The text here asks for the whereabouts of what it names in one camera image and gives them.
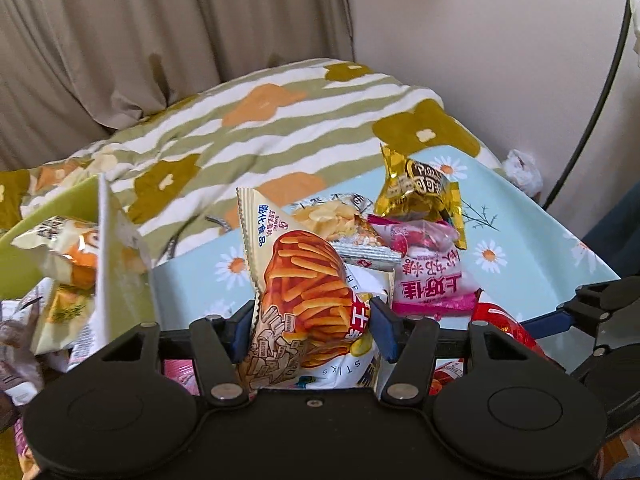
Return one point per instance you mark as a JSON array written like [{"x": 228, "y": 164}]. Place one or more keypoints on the dark purple snack packet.
[{"x": 20, "y": 355}]

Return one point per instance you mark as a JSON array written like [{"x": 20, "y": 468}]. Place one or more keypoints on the pink snack packet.
[{"x": 425, "y": 270}]

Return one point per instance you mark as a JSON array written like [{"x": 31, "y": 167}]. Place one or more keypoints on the green striped floral blanket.
[{"x": 300, "y": 130}]

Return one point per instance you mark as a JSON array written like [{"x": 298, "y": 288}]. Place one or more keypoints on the beige curtain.
[{"x": 150, "y": 20}]

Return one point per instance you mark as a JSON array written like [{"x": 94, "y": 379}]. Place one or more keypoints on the crumpled white paper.
[{"x": 522, "y": 170}]

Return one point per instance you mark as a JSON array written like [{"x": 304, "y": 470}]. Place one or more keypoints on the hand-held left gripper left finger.
[{"x": 241, "y": 327}]

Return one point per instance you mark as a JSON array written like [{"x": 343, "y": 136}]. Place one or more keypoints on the gold snack packet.
[{"x": 415, "y": 185}]

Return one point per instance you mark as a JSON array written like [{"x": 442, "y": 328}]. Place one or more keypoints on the white orange snack packet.
[{"x": 55, "y": 242}]

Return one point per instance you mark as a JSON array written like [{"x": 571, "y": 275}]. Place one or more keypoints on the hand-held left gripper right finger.
[{"x": 385, "y": 330}]

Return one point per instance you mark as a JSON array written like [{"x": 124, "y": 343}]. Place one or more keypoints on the blue denim garment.
[{"x": 617, "y": 230}]

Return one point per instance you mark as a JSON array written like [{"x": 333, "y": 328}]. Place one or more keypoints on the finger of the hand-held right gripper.
[{"x": 552, "y": 319}]

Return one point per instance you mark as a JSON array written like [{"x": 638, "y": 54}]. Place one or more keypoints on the red snack packet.
[{"x": 500, "y": 332}]

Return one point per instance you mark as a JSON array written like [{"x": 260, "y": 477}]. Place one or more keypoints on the orange fries snack packet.
[{"x": 300, "y": 290}]

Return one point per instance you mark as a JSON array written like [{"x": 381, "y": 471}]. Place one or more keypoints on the potato chips snack packet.
[{"x": 340, "y": 222}]

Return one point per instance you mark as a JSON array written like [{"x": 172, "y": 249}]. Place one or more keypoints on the light blue daisy tablecloth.
[{"x": 525, "y": 240}]

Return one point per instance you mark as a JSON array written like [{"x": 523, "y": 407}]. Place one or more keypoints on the white sticks snack packet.
[{"x": 370, "y": 280}]

